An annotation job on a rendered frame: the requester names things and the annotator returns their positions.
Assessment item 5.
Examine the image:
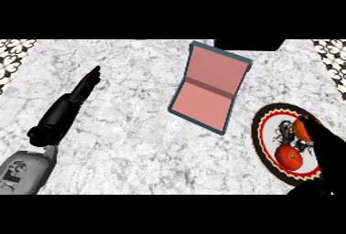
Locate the patterned round plate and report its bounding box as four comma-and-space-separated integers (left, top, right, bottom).
250, 102, 327, 186

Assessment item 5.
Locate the pink box with teal rim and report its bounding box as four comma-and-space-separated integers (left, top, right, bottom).
167, 40, 255, 136

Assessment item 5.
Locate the red tomato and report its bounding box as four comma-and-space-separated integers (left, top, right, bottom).
275, 145, 305, 171

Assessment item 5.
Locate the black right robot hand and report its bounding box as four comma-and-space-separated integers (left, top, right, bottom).
287, 114, 346, 196

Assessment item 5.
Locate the orange round fruit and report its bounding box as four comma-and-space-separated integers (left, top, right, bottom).
292, 115, 323, 144

